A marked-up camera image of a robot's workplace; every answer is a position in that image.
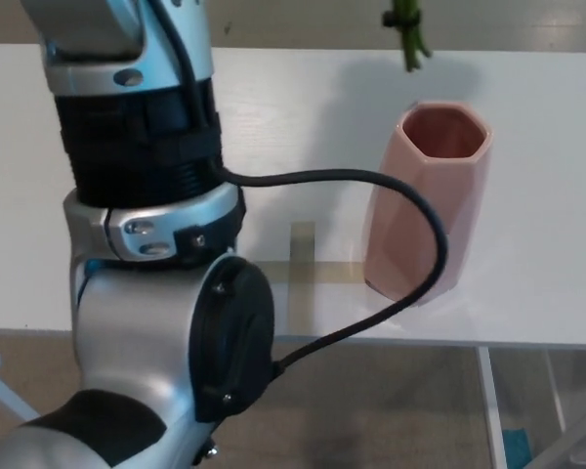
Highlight pink rose bouquet green stems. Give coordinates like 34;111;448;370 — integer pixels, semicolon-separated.
381;0;435;74

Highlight pink faceted ceramic vase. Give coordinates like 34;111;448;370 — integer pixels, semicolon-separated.
363;101;494;308

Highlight short beige tape strip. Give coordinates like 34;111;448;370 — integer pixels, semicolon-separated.
261;262;367;284

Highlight white metal table leg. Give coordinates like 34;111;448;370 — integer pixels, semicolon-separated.
476;345;509;469
546;349;567;441

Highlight teal floor tape patch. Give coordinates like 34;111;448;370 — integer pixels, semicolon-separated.
505;427;533;469

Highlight light blue metal stand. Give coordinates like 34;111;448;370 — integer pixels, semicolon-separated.
0;354;40;424

